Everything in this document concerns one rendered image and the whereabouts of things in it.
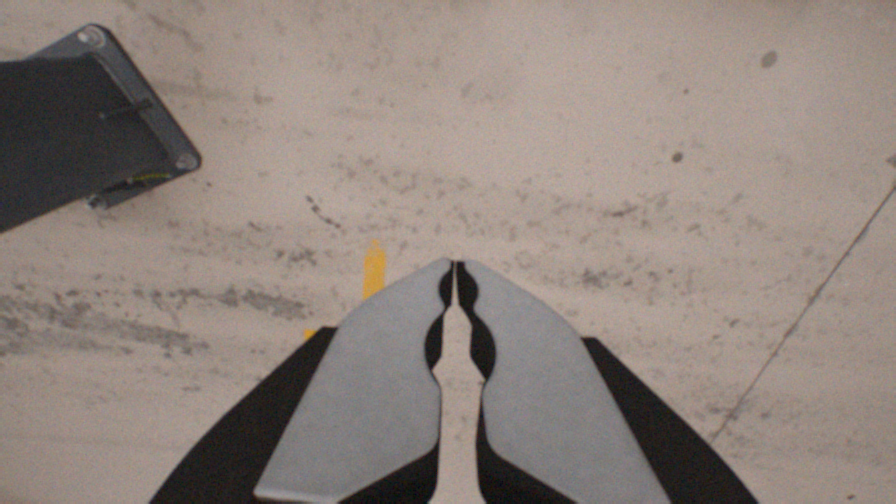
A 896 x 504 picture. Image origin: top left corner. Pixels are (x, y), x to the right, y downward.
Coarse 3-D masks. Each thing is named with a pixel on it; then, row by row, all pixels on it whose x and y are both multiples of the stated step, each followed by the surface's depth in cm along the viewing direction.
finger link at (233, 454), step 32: (320, 352) 9; (288, 384) 8; (224, 416) 7; (256, 416) 7; (288, 416) 7; (192, 448) 7; (224, 448) 7; (256, 448) 7; (192, 480) 6; (224, 480) 6; (256, 480) 6
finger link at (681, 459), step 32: (608, 352) 9; (608, 384) 8; (640, 384) 8; (640, 416) 7; (672, 416) 7; (672, 448) 7; (704, 448) 7; (672, 480) 6; (704, 480) 6; (736, 480) 6
